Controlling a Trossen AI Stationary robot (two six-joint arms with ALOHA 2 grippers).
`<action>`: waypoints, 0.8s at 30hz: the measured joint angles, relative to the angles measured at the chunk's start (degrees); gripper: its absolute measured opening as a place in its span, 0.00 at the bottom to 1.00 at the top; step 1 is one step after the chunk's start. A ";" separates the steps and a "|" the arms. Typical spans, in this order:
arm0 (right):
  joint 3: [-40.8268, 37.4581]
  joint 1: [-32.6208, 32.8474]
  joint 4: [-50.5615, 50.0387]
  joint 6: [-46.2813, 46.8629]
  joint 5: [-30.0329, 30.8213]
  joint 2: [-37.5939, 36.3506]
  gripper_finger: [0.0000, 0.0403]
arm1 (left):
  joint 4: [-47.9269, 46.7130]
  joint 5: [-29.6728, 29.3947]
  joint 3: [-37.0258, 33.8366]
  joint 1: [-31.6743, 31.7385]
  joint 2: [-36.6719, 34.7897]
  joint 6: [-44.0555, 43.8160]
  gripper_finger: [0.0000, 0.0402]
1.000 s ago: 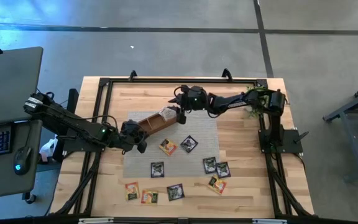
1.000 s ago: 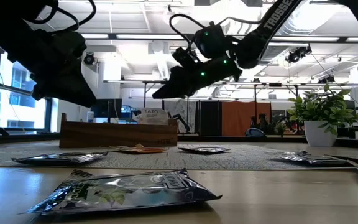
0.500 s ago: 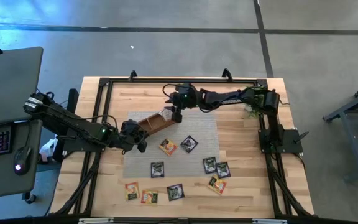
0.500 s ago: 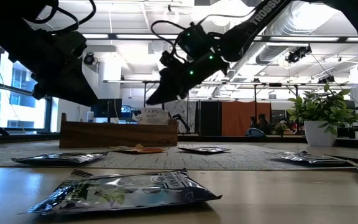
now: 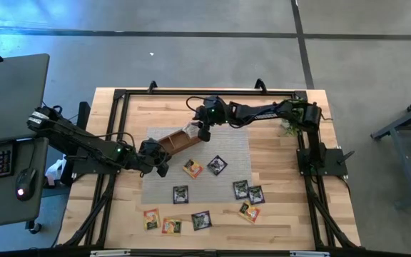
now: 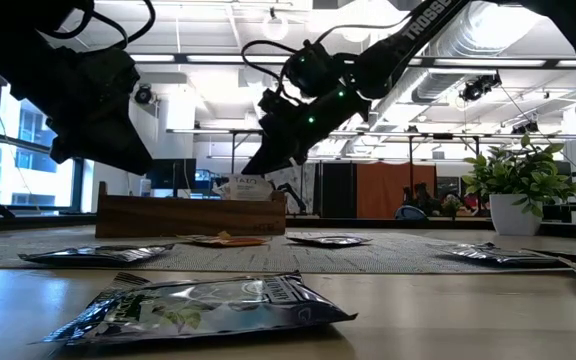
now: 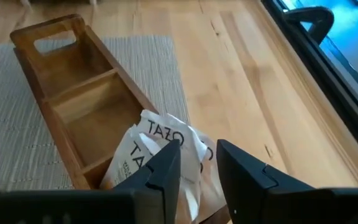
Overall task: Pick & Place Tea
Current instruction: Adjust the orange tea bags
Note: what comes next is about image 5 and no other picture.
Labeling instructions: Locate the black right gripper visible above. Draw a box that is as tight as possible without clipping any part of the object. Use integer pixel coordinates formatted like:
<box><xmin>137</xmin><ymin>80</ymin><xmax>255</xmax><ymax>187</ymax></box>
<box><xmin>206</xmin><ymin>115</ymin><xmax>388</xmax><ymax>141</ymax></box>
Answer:
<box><xmin>192</xmin><ymin>95</ymin><xmax>232</xmax><ymax>143</ymax></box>

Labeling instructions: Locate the white orange tea packet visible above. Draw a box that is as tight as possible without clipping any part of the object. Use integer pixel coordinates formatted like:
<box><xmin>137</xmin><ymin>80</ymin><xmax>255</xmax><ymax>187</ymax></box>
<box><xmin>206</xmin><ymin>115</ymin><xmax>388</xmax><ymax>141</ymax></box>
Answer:
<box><xmin>184</xmin><ymin>121</ymin><xmax>202</xmax><ymax>139</ymax></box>

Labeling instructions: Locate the wooden three-compartment box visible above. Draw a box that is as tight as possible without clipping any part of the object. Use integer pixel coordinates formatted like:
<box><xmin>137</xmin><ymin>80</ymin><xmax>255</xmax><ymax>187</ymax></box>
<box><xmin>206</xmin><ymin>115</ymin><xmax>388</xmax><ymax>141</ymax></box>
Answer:
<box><xmin>157</xmin><ymin>126</ymin><xmax>203</xmax><ymax>157</ymax></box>

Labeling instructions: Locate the yellow orange tea packet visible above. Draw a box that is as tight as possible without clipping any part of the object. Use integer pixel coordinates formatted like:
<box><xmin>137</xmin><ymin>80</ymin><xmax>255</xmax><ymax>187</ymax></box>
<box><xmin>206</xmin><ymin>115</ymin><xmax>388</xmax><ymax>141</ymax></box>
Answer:
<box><xmin>237</xmin><ymin>201</ymin><xmax>261</xmax><ymax>224</ymax></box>
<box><xmin>142</xmin><ymin>208</ymin><xmax>161</xmax><ymax>232</ymax></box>
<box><xmin>182</xmin><ymin>158</ymin><xmax>205</xmax><ymax>180</ymax></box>
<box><xmin>161</xmin><ymin>217</ymin><xmax>183</xmax><ymax>236</ymax></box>

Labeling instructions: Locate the black green tea packet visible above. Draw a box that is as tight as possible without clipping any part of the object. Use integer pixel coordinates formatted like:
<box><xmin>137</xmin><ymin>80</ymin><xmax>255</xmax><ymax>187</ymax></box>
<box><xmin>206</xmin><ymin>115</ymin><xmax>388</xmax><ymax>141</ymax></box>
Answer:
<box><xmin>172</xmin><ymin>184</ymin><xmax>190</xmax><ymax>205</ymax></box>
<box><xmin>247</xmin><ymin>185</ymin><xmax>266</xmax><ymax>206</ymax></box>
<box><xmin>231</xmin><ymin>179</ymin><xmax>250</xmax><ymax>201</ymax></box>
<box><xmin>191</xmin><ymin>210</ymin><xmax>213</xmax><ymax>231</ymax></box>
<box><xmin>206</xmin><ymin>154</ymin><xmax>228</xmax><ymax>176</ymax></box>

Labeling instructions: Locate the grey woven placemat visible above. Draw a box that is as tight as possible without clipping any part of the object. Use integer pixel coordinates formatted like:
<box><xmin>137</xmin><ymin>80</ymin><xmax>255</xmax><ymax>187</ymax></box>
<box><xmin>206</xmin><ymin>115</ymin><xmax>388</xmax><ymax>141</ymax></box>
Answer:
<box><xmin>141</xmin><ymin>125</ymin><xmax>253</xmax><ymax>205</ymax></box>

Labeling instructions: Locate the green potted plant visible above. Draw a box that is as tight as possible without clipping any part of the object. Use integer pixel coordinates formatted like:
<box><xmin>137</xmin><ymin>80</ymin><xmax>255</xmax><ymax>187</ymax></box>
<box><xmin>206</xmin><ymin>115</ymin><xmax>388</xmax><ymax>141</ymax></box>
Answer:
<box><xmin>280</xmin><ymin>99</ymin><xmax>308</xmax><ymax>138</ymax></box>

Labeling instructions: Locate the black computer mouse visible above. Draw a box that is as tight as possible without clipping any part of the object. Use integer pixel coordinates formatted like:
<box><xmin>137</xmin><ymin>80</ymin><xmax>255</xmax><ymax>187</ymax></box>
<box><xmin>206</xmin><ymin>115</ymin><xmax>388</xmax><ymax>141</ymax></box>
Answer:
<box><xmin>15</xmin><ymin>167</ymin><xmax>37</xmax><ymax>202</ymax></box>

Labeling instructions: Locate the black desk caster wheel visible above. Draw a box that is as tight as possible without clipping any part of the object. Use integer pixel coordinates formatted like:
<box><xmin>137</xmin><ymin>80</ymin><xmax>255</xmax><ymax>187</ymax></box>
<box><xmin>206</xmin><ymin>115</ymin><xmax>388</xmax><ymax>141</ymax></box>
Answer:
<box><xmin>25</xmin><ymin>220</ymin><xmax>43</xmax><ymax>236</ymax></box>

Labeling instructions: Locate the large dark grey desk panel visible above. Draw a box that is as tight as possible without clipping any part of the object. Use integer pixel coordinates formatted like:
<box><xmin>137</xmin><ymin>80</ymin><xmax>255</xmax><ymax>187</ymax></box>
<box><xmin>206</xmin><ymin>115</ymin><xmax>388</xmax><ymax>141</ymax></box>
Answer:
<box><xmin>0</xmin><ymin>53</ymin><xmax>51</xmax><ymax>144</ymax></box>

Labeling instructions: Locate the blue-grey metal table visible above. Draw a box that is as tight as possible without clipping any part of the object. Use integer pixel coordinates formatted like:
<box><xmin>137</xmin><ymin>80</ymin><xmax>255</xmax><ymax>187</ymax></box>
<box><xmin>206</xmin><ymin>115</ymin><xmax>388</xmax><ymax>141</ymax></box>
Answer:
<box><xmin>370</xmin><ymin>91</ymin><xmax>411</xmax><ymax>210</ymax></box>

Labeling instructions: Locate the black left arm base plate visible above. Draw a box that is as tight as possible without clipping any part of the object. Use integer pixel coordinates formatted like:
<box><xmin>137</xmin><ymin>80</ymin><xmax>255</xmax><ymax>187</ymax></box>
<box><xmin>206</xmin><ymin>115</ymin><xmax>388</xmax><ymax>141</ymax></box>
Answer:
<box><xmin>70</xmin><ymin>153</ymin><xmax>125</xmax><ymax>176</ymax></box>

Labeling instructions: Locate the black upright post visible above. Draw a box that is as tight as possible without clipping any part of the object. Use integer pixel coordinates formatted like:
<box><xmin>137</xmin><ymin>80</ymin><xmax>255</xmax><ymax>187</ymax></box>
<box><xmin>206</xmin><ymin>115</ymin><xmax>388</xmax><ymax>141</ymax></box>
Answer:
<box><xmin>76</xmin><ymin>101</ymin><xmax>91</xmax><ymax>129</ymax></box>

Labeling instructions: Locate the white metal bracket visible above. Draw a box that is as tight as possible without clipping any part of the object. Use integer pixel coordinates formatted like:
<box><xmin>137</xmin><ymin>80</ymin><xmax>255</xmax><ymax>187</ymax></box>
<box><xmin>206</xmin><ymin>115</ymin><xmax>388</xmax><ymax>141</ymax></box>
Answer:
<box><xmin>289</xmin><ymin>251</ymin><xmax>331</xmax><ymax>257</ymax></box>
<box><xmin>90</xmin><ymin>249</ymin><xmax>131</xmax><ymax>257</ymax></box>

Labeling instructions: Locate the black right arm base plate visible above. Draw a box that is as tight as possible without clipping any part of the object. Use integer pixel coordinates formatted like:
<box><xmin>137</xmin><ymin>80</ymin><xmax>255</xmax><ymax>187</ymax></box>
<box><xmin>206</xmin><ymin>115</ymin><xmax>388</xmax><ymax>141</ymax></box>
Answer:
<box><xmin>296</xmin><ymin>148</ymin><xmax>349</xmax><ymax>178</ymax></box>

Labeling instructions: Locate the black lever handle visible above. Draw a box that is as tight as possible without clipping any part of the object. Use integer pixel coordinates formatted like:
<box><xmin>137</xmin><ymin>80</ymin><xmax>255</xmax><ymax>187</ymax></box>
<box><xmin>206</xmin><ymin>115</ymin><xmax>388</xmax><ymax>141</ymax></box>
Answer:
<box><xmin>336</xmin><ymin>150</ymin><xmax>355</xmax><ymax>166</ymax></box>

